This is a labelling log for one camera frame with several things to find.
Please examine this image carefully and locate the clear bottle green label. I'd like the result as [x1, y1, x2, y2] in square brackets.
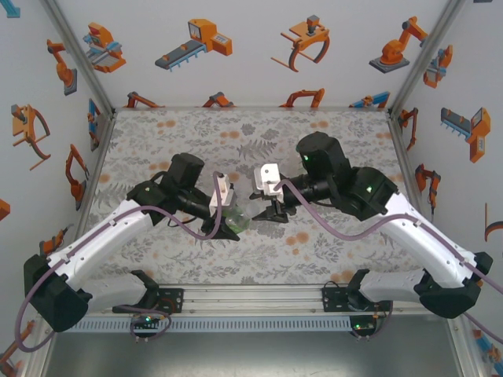
[226, 203, 252, 232]

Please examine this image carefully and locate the floral patterned table mat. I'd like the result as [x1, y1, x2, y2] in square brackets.
[64, 108, 437, 286]

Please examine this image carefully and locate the grey metal corner plate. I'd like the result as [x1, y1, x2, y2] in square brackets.
[90, 111, 116, 152]

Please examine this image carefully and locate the wide aluminium frame rail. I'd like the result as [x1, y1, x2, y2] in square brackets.
[37, 284, 471, 317]

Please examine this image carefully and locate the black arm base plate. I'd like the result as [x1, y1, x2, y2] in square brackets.
[321, 285, 354, 313]
[155, 287, 185, 314]

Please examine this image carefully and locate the slotted grey cable duct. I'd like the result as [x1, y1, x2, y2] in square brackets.
[66, 316, 353, 334]

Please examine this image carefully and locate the aluminium frame post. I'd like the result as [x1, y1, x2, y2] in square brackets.
[39, 0, 118, 115]
[387, 0, 468, 117]

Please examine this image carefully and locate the aluminium frame leg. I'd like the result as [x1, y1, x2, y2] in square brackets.
[446, 313, 488, 377]

